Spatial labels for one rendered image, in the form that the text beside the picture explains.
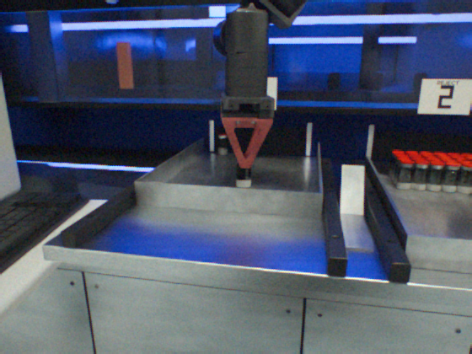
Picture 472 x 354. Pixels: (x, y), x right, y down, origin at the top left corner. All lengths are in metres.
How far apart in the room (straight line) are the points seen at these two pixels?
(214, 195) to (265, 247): 0.13
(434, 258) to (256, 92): 0.28
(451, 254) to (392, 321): 0.52
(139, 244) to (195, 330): 0.58
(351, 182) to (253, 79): 0.19
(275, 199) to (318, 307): 0.44
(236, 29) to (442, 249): 0.34
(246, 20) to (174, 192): 0.24
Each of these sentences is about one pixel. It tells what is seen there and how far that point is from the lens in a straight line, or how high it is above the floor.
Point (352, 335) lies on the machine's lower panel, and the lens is 0.93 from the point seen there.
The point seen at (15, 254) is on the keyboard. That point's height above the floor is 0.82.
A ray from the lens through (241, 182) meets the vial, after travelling 0.53.
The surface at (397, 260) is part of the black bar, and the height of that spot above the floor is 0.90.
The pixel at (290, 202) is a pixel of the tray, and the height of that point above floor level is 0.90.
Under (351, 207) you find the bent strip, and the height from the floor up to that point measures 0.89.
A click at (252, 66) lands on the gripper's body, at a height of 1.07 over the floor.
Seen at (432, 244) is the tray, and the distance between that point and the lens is 0.40.
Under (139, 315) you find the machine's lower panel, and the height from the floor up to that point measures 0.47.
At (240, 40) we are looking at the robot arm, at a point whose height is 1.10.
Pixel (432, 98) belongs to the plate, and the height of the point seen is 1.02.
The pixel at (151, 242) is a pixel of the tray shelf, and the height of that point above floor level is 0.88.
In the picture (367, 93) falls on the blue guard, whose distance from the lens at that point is 0.73.
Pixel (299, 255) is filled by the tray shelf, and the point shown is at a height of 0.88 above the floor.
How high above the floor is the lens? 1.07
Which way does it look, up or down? 17 degrees down
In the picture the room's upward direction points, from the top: straight up
